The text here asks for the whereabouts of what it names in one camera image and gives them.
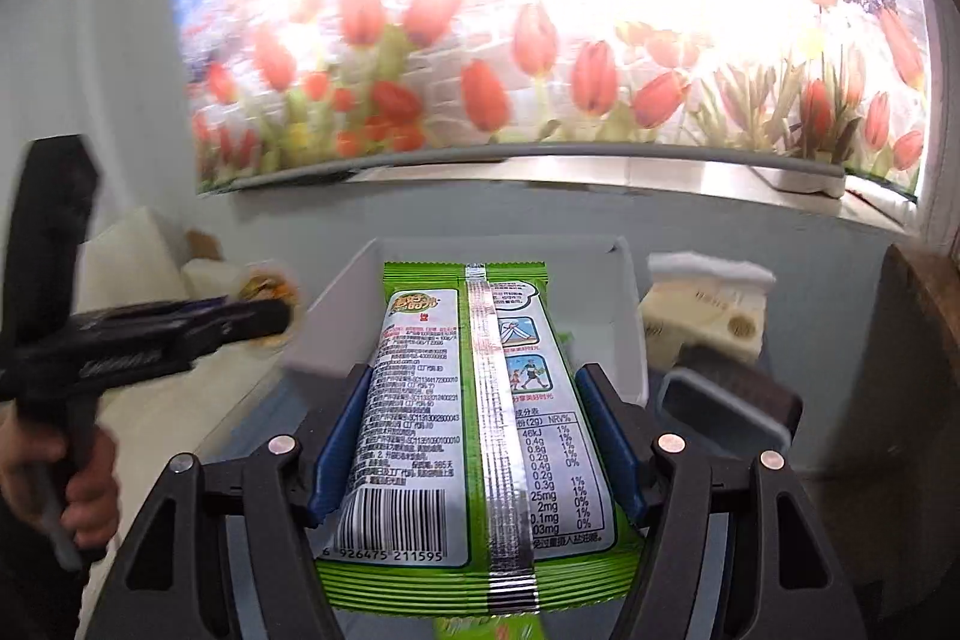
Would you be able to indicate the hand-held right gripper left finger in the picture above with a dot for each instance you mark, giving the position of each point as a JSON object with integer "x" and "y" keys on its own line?
{"x": 339, "y": 441}

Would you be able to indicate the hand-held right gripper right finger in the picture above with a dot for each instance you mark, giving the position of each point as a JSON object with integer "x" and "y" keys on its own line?
{"x": 611, "y": 452}

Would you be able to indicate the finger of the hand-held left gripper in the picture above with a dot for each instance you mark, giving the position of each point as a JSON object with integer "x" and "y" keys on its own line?
{"x": 240, "y": 321}

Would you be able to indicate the yellow jelly cup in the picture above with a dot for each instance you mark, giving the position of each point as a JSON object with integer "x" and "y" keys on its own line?
{"x": 268, "y": 293}

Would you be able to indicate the green snack packet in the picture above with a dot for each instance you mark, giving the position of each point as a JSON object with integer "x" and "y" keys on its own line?
{"x": 420, "y": 422}

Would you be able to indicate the white cardboard box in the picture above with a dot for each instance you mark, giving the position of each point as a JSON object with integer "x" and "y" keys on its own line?
{"x": 577, "y": 287}

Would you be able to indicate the person's left hand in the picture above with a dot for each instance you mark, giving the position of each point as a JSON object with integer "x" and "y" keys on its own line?
{"x": 94, "y": 482}

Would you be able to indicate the blue tablecloth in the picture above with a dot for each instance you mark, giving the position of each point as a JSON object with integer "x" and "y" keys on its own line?
{"x": 292, "y": 411}

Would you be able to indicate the cream tissue box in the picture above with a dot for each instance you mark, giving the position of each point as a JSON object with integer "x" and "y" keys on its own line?
{"x": 697, "y": 314}

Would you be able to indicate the metal window sill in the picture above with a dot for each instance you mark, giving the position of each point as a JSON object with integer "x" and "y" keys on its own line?
{"x": 600, "y": 190}

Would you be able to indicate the white plastic block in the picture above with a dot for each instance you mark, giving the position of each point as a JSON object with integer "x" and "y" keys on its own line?
{"x": 808, "y": 179}

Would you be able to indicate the dark speaker with white frame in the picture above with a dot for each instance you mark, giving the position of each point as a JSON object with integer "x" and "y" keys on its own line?
{"x": 720, "y": 415}

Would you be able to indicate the tulip wall poster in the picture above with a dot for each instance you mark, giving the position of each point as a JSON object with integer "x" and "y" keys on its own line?
{"x": 525, "y": 48}

